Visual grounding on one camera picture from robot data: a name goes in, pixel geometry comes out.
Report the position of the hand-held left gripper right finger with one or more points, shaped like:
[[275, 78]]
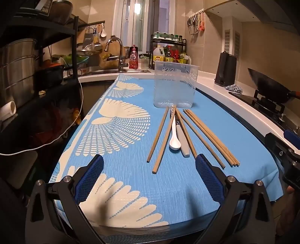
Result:
[[209, 180]]

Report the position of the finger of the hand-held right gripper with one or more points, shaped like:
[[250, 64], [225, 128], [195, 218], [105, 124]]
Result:
[[276, 145], [293, 139]]

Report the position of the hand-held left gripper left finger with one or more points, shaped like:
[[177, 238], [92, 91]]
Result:
[[90, 178]]

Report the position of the clear plastic container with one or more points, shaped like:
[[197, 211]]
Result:
[[174, 93]]

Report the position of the person's right hand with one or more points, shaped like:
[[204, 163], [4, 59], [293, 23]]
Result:
[[287, 215]]

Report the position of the blue patterned table mat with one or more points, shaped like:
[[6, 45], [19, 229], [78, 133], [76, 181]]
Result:
[[164, 192]]

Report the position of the black wok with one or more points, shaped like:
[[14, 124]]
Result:
[[269, 86]]

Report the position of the red plastic bag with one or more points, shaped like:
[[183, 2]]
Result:
[[54, 122]]

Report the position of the blue white dishcloth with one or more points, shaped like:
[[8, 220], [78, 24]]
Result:
[[234, 88]]

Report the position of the black electric kettle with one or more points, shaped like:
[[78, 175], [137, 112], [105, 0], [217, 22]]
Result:
[[226, 70]]

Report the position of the garlic bulb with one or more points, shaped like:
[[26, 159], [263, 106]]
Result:
[[42, 92]]

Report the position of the white paper roll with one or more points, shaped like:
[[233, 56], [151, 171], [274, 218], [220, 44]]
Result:
[[7, 111]]

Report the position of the steel sink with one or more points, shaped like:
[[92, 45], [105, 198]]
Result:
[[105, 72]]

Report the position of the white power strip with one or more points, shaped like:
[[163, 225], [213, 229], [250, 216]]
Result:
[[84, 70]]

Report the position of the black cooking pot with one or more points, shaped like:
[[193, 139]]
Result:
[[49, 75]]

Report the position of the green plastic basin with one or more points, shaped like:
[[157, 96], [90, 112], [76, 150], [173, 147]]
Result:
[[77, 59]]

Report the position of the pink dish soap bottle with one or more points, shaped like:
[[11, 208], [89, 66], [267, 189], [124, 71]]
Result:
[[133, 59]]

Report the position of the steel colander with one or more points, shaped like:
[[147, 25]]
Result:
[[88, 51]]

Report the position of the glass jar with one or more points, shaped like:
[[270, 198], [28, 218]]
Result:
[[145, 62]]

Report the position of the chrome faucet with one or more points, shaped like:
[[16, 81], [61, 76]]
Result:
[[120, 54]]

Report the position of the red sauce bottle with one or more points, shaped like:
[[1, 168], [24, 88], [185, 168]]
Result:
[[176, 56]]

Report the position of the wooden cutting board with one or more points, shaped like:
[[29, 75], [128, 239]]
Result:
[[113, 50]]

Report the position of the grey range hood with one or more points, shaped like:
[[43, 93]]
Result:
[[269, 11]]

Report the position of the large steel stockpot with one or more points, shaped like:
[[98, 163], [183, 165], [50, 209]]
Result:
[[16, 70]]

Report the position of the dark sauce bottle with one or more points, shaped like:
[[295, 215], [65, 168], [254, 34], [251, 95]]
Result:
[[168, 56]]

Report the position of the black shelving rack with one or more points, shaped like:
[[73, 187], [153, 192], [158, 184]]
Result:
[[75, 47]]

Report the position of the large yellow oil bottle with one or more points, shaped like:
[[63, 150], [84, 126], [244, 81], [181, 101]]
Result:
[[159, 56]]

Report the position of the black spice rack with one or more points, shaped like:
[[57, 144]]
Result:
[[185, 42]]

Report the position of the metal grater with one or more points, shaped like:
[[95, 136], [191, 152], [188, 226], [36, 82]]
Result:
[[88, 37]]

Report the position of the small hanging wooden board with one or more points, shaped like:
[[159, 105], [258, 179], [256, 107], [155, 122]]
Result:
[[81, 37]]

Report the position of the white ladle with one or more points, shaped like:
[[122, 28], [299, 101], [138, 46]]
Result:
[[103, 32]]

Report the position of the row of spice jars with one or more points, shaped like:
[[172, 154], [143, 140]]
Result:
[[167, 35]]

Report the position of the window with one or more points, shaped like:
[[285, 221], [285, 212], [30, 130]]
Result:
[[140, 23]]

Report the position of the brown bowl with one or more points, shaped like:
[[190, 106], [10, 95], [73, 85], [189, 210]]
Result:
[[61, 11]]

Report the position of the beige wall cabinet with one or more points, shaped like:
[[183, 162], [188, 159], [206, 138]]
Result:
[[218, 5]]

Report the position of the wall hook rail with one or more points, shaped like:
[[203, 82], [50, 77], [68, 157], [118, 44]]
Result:
[[195, 13]]

